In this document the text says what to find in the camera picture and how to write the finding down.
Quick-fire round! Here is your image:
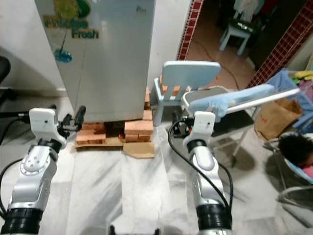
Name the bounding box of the silver fridge with fruit sticker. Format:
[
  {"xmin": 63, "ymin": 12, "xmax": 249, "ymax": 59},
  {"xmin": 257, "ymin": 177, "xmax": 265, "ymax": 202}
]
[{"xmin": 34, "ymin": 0, "xmax": 156, "ymax": 123}]

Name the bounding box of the brown cardboard sheet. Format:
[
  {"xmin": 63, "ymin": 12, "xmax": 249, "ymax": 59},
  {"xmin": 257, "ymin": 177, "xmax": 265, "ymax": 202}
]
[{"xmin": 76, "ymin": 137, "xmax": 156, "ymax": 159}]

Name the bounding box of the ironing board with blue cover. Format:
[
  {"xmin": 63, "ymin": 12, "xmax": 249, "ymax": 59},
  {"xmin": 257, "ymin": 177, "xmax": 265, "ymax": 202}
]
[{"xmin": 181, "ymin": 84, "xmax": 301, "ymax": 157}]

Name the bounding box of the light blue plastic chair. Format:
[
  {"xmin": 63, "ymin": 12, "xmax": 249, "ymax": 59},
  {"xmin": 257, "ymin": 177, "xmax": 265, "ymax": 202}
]
[{"xmin": 149, "ymin": 61, "xmax": 222, "ymax": 127}]

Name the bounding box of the black office chair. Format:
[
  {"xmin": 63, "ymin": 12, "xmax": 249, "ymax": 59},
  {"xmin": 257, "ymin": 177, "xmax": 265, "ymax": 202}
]
[{"xmin": 0, "ymin": 56, "xmax": 30, "ymax": 120}]

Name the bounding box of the brown paper bag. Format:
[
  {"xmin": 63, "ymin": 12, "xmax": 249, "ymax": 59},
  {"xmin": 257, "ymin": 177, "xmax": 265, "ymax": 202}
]
[{"xmin": 254, "ymin": 98, "xmax": 303, "ymax": 141}]

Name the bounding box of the light blue plastic kids table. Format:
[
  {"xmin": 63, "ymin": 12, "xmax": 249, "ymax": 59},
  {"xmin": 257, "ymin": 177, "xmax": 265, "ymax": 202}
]
[{"xmin": 219, "ymin": 22, "xmax": 257, "ymax": 55}]

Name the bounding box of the child's dark-haired head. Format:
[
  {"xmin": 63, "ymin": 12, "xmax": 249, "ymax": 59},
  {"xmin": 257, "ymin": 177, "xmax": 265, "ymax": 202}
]
[{"xmin": 278, "ymin": 132, "xmax": 313, "ymax": 167}]

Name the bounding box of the yellow cloth item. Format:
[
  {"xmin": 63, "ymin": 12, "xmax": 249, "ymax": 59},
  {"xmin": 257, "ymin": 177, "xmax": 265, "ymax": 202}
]
[{"xmin": 293, "ymin": 70, "xmax": 313, "ymax": 81}]

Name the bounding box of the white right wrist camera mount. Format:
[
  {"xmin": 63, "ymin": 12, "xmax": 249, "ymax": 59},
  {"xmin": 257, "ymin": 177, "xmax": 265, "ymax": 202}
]
[{"xmin": 191, "ymin": 111, "xmax": 216, "ymax": 142}]

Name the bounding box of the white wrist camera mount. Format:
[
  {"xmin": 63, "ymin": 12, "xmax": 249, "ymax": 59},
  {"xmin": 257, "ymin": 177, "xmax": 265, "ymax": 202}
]
[
  {"xmin": 191, "ymin": 111, "xmax": 216, "ymax": 142},
  {"xmin": 28, "ymin": 108, "xmax": 67, "ymax": 147}
]

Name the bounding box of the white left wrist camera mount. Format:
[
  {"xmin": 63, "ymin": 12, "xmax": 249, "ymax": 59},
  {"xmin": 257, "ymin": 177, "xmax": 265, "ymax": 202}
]
[{"xmin": 28, "ymin": 108, "xmax": 67, "ymax": 147}]

